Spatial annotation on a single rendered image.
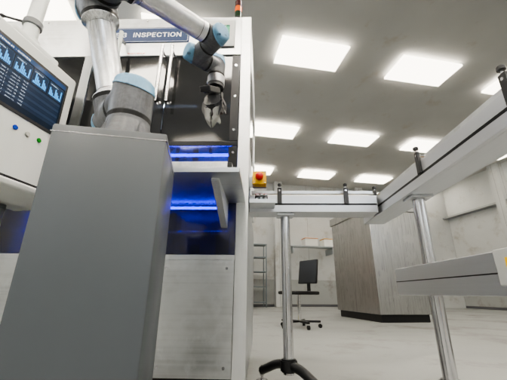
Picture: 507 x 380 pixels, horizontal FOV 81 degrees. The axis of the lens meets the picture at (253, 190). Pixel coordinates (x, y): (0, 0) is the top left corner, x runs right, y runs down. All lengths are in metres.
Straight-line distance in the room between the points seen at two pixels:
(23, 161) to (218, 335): 1.17
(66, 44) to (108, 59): 1.27
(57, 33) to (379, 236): 5.15
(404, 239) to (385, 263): 0.61
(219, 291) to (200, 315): 0.13
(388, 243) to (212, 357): 4.72
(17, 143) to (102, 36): 0.73
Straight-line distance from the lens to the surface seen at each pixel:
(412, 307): 5.91
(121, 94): 0.91
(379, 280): 5.60
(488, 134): 1.06
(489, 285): 1.12
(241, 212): 1.48
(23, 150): 1.70
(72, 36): 2.41
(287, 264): 1.58
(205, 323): 1.45
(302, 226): 11.61
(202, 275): 1.45
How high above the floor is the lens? 0.43
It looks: 19 degrees up
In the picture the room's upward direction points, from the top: 1 degrees clockwise
